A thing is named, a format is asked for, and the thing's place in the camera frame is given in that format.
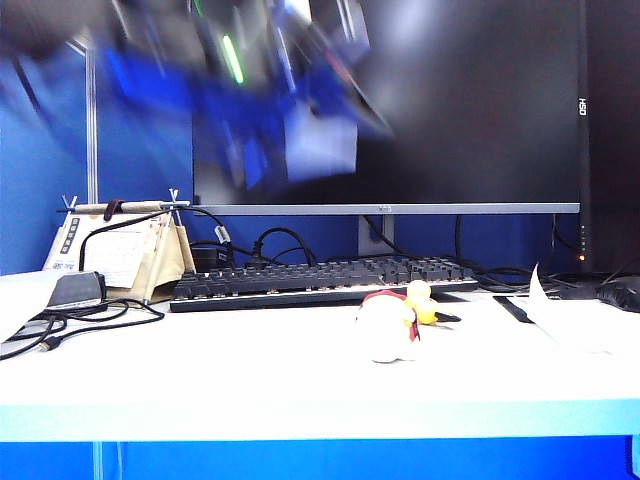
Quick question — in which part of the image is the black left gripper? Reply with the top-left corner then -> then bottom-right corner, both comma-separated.
189,0 -> 396,191

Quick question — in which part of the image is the white doll with red trim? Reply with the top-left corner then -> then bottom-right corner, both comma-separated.
354,289 -> 423,364

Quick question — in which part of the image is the yellow doll with black ears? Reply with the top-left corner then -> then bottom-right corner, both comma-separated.
417,298 -> 463,328

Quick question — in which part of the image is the grey monitor stand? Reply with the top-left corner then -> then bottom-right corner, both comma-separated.
357,214 -> 397,257

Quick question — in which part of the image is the black power brick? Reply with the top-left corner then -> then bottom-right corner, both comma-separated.
189,241 -> 234,274

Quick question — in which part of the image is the black mechanical keyboard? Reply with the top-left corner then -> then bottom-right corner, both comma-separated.
168,254 -> 480,314

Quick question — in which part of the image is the beige tent desk calendar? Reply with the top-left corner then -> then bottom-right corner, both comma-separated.
42,187 -> 197,303

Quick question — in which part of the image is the large black monitor silver bezel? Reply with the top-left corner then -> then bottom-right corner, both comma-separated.
191,0 -> 583,216

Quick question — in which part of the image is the dark grey adapter box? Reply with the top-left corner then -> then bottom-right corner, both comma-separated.
45,270 -> 108,309

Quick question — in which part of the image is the black HSO monitor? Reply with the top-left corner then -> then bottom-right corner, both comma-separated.
577,0 -> 640,275

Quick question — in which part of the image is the white curled paper sheet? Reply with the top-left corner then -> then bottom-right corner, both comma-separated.
507,262 -> 640,357

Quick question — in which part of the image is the black computer mouse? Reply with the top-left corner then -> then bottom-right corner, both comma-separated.
597,275 -> 640,314

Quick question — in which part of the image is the black coiled cable behind keyboard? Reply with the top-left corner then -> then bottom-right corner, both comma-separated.
252,227 -> 319,269

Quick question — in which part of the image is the black cable with ferrite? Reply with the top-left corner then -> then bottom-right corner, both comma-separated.
78,205 -> 236,272

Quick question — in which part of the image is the black looped cable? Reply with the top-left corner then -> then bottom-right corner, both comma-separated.
8,297 -> 166,342

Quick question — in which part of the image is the black monitor cable bundle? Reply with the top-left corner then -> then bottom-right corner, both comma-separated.
452,214 -> 537,294

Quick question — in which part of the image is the black USB cable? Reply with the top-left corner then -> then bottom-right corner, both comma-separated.
0,319 -> 69,361

